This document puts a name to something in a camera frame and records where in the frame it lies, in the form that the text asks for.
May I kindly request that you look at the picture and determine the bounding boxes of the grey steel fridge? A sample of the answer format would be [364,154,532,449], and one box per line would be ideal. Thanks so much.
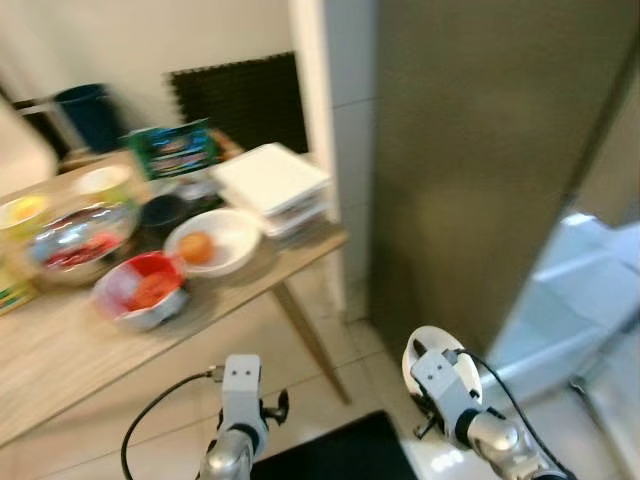
[368,0,640,480]

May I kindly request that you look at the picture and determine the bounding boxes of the wooden table leg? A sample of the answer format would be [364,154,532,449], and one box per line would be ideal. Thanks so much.
[272,280,353,406]

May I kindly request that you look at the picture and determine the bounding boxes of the black floor mat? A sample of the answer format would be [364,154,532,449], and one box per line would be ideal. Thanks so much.
[250,410,419,480]

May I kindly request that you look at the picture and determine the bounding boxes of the red paper-lined bowl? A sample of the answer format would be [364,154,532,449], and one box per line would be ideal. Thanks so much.
[92,252,189,333]

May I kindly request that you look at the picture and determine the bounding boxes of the red tomato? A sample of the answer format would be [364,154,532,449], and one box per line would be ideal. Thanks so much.
[128,273,173,309]

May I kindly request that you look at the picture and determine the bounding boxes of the white bowl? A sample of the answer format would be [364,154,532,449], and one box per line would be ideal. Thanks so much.
[163,208,263,278]

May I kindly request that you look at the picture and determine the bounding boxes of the orange fruit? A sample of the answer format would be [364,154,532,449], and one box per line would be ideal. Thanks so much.
[178,232,216,266]

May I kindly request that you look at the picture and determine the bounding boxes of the black bowl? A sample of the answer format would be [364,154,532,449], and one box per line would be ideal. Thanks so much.
[138,193,196,246]

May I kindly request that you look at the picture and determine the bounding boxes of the white lidded food container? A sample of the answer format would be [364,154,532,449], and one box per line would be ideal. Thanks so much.
[212,143,331,239]

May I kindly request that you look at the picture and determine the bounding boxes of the red chopped food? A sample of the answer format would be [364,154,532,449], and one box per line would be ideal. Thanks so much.
[45,235,116,271]

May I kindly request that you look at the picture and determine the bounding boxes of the steel bowl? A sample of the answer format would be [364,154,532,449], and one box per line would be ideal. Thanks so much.
[25,200,139,286]

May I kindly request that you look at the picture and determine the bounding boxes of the green stock packet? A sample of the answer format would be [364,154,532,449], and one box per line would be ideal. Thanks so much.
[125,120,221,181]

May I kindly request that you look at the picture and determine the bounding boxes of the white-topped yellow noodle cup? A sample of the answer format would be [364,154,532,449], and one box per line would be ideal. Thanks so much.
[75,165,136,206]

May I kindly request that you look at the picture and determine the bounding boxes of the yellow green juice carton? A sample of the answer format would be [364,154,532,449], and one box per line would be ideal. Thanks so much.
[0,255,36,316]

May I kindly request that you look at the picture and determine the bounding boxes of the yellow-lidded noodle cup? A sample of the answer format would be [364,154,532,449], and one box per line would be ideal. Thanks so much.
[0,193,51,241]

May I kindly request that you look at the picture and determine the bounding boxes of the blue bucket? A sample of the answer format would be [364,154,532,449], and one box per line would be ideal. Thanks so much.
[52,84,126,153]

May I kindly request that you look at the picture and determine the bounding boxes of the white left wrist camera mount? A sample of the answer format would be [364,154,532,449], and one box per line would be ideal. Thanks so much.
[220,354,263,433]

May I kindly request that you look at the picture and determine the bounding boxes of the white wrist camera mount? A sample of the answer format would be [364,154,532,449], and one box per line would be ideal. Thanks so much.
[410,348,481,421]
[220,354,263,433]

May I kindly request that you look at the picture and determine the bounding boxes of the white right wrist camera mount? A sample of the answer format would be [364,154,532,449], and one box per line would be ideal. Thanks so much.
[410,348,481,421]

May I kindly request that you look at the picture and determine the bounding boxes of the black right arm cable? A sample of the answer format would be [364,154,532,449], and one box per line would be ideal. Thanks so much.
[460,350,546,471]

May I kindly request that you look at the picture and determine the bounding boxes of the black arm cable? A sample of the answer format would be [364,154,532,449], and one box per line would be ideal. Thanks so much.
[120,370,221,480]
[460,350,546,471]

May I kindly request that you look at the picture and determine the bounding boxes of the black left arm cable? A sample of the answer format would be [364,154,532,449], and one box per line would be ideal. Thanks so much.
[120,370,221,480]

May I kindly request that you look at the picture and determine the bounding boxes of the black foam wall mats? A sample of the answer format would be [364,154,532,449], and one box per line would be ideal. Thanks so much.
[168,52,309,156]

